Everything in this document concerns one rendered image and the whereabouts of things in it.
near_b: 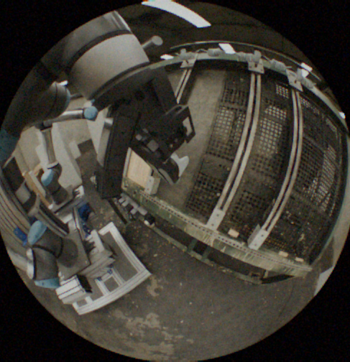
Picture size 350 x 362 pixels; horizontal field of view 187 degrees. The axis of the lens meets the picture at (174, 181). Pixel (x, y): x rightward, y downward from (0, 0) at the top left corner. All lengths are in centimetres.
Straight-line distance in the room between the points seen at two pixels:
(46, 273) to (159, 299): 126
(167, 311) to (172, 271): 54
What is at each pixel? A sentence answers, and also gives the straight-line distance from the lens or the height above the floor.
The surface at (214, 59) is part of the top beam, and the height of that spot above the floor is 186.
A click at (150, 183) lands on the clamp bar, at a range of 74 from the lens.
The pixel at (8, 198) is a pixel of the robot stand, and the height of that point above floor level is 140.
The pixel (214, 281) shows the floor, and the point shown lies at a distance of 155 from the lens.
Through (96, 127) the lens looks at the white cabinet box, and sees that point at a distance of 441.
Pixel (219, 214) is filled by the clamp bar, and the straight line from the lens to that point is 58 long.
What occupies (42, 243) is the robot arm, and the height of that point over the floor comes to 124.
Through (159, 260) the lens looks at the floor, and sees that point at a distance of 149.
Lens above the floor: 147
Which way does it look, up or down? 41 degrees down
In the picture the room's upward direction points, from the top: straight up
